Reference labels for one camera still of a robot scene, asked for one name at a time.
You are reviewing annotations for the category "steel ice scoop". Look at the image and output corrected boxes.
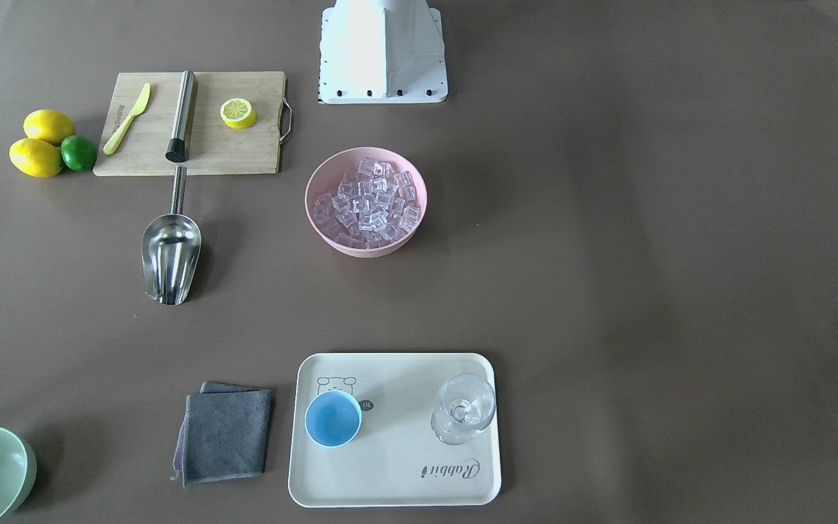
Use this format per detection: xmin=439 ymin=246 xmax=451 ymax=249
xmin=140 ymin=164 xmax=202 ymax=305

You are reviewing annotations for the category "pile of clear ice cubes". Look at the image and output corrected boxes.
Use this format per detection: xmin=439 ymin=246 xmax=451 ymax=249
xmin=309 ymin=156 xmax=423 ymax=251

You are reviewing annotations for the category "blue plastic cup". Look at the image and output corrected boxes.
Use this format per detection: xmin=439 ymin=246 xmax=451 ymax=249
xmin=305 ymin=390 xmax=363 ymax=448

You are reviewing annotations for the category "pink bowl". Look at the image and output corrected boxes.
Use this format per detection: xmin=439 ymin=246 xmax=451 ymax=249
xmin=305 ymin=147 xmax=428 ymax=258

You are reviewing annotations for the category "clear wine glass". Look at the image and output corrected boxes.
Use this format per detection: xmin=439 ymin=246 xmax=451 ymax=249
xmin=430 ymin=373 xmax=496 ymax=445

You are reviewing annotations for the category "cream serving tray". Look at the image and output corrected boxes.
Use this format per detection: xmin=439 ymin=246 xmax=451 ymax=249
xmin=288 ymin=352 xmax=502 ymax=508

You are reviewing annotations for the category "bamboo cutting board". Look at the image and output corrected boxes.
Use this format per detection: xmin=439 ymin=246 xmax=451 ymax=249
xmin=93 ymin=71 xmax=288 ymax=177

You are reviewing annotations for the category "half lemon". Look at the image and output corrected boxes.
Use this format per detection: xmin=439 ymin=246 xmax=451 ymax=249
xmin=220 ymin=98 xmax=257 ymax=130

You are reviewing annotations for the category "grey folded cloth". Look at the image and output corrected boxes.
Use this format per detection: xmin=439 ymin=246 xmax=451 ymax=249
xmin=172 ymin=381 xmax=275 ymax=487

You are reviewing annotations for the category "steel muddler black tip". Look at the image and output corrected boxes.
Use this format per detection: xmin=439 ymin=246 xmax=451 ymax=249
xmin=165 ymin=71 xmax=196 ymax=164

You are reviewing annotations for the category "yellow plastic knife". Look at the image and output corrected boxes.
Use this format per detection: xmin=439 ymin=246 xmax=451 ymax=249
xmin=103 ymin=83 xmax=152 ymax=155

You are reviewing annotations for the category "green lime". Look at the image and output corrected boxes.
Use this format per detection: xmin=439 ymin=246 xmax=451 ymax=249
xmin=60 ymin=134 xmax=97 ymax=172

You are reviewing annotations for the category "yellow lemon upper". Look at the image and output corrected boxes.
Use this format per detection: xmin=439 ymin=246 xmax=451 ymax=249
xmin=23 ymin=109 xmax=76 ymax=147

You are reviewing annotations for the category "yellow lemon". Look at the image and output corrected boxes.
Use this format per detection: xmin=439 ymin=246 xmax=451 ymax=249
xmin=9 ymin=138 xmax=64 ymax=177
xmin=23 ymin=109 xmax=76 ymax=147

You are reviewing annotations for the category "yellow lemon lower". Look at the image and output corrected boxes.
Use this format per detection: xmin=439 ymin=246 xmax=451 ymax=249
xmin=9 ymin=138 xmax=64 ymax=177

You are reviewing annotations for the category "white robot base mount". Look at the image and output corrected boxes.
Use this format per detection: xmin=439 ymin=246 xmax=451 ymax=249
xmin=317 ymin=1 xmax=449 ymax=104

